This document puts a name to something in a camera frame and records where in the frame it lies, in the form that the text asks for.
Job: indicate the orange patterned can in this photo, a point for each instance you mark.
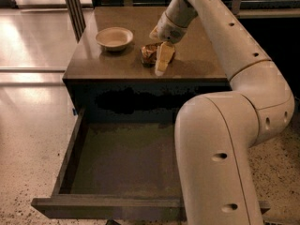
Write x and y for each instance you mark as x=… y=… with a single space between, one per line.
x=149 y=54

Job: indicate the open top drawer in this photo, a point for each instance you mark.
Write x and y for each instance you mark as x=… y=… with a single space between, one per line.
x=119 y=170

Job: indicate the dark cabinet with brown top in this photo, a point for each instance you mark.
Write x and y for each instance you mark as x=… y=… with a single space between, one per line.
x=116 y=86

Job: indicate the dark metal window post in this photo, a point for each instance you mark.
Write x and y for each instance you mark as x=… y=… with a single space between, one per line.
x=74 y=8

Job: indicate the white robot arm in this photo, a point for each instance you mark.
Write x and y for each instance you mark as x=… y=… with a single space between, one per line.
x=231 y=116

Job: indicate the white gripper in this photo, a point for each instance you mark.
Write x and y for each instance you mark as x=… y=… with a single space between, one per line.
x=169 y=30

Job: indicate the white paper bowl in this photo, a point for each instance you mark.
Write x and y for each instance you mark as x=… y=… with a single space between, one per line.
x=114 y=39

